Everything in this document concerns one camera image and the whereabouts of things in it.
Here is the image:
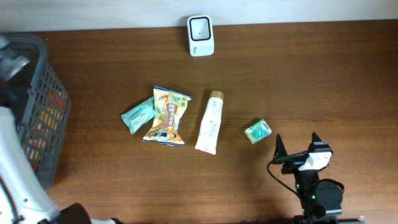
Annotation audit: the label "grey plastic basket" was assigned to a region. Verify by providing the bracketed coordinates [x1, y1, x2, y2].
[1, 34, 71, 189]

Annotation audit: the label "yellow snack bag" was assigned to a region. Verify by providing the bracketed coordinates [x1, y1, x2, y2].
[143, 86, 192, 146]

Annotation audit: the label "white tube with tan cap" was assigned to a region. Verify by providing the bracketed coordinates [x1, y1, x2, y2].
[195, 91, 224, 155]

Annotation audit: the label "teal wipes pack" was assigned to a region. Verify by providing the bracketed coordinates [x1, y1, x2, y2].
[121, 97, 155, 134]

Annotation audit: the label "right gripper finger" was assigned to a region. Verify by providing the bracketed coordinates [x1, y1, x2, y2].
[272, 134, 287, 164]
[308, 132, 323, 152]

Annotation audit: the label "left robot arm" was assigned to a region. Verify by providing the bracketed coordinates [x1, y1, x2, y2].
[1, 34, 97, 223]

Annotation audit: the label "items inside basket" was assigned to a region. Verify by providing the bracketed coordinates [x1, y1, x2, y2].
[22, 90, 67, 170]

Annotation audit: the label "white barcode scanner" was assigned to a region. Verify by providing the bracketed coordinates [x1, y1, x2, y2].
[187, 15, 215, 57]

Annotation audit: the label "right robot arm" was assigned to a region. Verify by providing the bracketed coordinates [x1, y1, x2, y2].
[269, 133, 345, 224]

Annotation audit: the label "small teal tissue pack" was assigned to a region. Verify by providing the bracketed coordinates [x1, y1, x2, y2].
[244, 119, 272, 144]

